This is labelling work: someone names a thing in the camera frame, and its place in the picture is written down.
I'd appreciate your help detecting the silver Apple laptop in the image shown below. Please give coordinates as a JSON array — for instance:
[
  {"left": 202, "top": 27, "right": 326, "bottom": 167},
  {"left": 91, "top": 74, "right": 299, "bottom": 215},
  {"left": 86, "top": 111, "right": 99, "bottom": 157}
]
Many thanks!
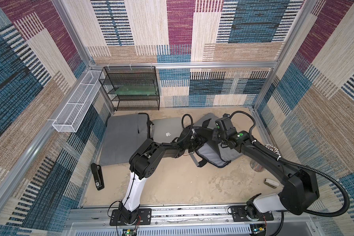
[{"left": 152, "top": 118, "right": 183, "bottom": 143}]

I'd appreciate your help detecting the grey laptop bag with handles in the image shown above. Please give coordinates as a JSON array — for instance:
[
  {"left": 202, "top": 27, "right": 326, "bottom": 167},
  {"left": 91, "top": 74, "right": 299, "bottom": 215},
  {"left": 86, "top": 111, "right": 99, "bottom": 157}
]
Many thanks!
[{"left": 189, "top": 113, "right": 243, "bottom": 168}]

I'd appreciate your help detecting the grey zippered laptop sleeve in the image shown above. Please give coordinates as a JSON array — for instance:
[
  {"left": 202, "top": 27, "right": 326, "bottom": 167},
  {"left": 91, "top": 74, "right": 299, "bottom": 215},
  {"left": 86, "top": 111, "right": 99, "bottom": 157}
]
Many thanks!
[{"left": 99, "top": 113, "right": 152, "bottom": 166}]

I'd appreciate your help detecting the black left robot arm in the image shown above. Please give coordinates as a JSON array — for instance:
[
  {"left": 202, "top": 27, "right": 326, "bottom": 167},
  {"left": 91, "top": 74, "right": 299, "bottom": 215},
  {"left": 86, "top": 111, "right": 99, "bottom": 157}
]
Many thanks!
[{"left": 110, "top": 114, "right": 203, "bottom": 226}]

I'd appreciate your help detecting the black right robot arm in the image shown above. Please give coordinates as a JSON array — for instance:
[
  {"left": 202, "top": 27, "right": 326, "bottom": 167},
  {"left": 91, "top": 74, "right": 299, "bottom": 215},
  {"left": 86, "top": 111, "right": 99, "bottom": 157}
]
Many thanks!
[{"left": 213, "top": 114, "right": 350, "bottom": 219}]

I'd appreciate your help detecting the cup of coloured pencils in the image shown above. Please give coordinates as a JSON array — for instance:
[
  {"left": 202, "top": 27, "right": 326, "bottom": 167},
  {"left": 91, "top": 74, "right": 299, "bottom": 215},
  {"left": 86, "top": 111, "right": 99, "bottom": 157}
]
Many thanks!
[{"left": 250, "top": 145, "right": 281, "bottom": 172}]

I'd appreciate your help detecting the green board on shelf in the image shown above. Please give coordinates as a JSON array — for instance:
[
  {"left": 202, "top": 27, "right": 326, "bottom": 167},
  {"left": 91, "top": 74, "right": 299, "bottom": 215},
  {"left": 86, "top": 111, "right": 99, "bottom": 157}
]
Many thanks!
[{"left": 108, "top": 86, "right": 156, "bottom": 95}]

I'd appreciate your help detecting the black wire mesh shelf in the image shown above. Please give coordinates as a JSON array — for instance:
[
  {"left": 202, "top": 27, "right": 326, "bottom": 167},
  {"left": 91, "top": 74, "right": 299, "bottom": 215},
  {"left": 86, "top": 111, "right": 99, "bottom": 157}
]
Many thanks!
[{"left": 99, "top": 66, "right": 160, "bottom": 111}]

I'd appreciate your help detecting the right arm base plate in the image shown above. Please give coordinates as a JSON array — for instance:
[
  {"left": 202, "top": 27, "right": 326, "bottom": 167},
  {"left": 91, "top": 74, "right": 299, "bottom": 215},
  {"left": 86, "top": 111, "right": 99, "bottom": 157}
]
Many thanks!
[{"left": 227, "top": 205, "right": 274, "bottom": 222}]

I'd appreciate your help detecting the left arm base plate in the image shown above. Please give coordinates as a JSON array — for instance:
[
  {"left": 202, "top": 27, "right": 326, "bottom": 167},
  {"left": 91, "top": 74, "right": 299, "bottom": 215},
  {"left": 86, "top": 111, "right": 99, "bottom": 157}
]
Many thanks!
[{"left": 109, "top": 208, "right": 152, "bottom": 226}]

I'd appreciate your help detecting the black tool at left wall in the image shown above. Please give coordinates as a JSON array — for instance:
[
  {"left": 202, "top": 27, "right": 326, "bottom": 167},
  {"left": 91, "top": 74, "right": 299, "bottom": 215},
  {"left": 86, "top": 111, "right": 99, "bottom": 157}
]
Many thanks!
[{"left": 90, "top": 163, "right": 105, "bottom": 191}]

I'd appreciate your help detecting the white wire mesh basket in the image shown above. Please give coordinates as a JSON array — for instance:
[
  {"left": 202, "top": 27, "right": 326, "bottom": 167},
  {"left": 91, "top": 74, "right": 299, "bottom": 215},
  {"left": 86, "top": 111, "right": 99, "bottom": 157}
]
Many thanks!
[{"left": 52, "top": 70, "right": 101, "bottom": 133}]

